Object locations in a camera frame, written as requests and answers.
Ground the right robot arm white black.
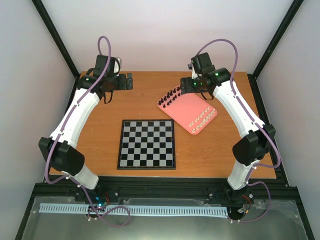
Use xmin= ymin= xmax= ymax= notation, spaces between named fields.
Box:
xmin=180 ymin=52 xmax=276 ymax=202

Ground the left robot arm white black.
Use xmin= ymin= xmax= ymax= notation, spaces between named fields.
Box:
xmin=38 ymin=54 xmax=133 ymax=202

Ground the pink plastic tray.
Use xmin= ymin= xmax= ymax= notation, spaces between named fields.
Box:
xmin=156 ymin=86 xmax=218 ymax=135

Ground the black and silver chessboard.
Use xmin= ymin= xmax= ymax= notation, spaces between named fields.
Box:
xmin=117 ymin=119 xmax=176 ymax=170

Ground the right frame post black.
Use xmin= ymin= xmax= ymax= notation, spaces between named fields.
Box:
xmin=251 ymin=0 xmax=306 ymax=79

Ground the frame post black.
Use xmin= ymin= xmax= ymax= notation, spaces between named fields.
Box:
xmin=31 ymin=0 xmax=81 ymax=80
xmin=251 ymin=0 xmax=306 ymax=79

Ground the left frame post black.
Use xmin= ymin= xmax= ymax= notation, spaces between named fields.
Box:
xmin=31 ymin=0 xmax=81 ymax=80

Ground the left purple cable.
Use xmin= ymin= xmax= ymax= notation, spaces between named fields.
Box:
xmin=43 ymin=35 xmax=131 ymax=227

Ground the light blue cable duct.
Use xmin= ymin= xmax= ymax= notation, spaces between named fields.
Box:
xmin=38 ymin=203 xmax=228 ymax=218

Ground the black aluminium frame base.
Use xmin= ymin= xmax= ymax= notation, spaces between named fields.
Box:
xmin=15 ymin=176 xmax=315 ymax=240

